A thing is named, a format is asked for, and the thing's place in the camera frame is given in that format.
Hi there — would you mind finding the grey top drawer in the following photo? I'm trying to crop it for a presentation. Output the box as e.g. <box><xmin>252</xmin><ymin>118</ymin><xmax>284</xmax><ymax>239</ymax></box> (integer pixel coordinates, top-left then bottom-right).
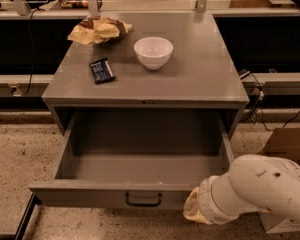
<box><xmin>30</xmin><ymin>108</ymin><xmax>233</xmax><ymax>210</ymax></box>

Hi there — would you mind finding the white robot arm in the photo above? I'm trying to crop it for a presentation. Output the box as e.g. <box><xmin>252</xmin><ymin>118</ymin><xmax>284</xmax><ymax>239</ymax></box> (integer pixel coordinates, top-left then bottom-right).
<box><xmin>183</xmin><ymin>154</ymin><xmax>300</xmax><ymax>225</ymax></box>

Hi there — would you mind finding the cardboard box with cans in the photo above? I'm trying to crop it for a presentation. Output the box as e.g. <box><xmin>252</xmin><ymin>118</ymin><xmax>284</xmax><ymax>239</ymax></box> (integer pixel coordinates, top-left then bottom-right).
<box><xmin>259</xmin><ymin>128</ymin><xmax>300</xmax><ymax>234</ymax></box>

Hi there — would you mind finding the white ceramic bowl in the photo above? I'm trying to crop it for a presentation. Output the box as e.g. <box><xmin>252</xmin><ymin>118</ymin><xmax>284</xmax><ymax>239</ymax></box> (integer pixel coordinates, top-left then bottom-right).
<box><xmin>134</xmin><ymin>37</ymin><xmax>174</xmax><ymax>70</ymax></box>

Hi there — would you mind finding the dark blue snack packet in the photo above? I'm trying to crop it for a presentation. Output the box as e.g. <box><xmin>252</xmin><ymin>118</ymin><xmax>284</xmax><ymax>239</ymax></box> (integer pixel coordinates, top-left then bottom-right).
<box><xmin>90</xmin><ymin>58</ymin><xmax>116</xmax><ymax>84</ymax></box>

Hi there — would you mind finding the yellow brown chip bag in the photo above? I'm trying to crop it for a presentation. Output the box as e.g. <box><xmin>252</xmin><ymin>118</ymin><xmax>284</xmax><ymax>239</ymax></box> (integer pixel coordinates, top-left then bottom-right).
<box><xmin>68</xmin><ymin>16</ymin><xmax>132</xmax><ymax>45</ymax></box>

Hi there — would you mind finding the black drawer handle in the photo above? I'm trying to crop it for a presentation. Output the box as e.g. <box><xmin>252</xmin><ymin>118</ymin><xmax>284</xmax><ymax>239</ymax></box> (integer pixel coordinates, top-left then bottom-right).
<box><xmin>125</xmin><ymin>192</ymin><xmax>162</xmax><ymax>208</ymax></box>

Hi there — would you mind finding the black cables right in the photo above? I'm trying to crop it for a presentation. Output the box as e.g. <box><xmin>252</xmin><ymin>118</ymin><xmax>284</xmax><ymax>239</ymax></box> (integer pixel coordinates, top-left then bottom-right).
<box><xmin>239</xmin><ymin>69</ymin><xmax>300</xmax><ymax>132</ymax></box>

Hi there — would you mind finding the black power cable left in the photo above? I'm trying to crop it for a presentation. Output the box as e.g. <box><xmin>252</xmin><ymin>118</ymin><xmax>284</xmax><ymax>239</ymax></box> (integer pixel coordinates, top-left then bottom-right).
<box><xmin>20</xmin><ymin>7</ymin><xmax>41</xmax><ymax>97</ymax></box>

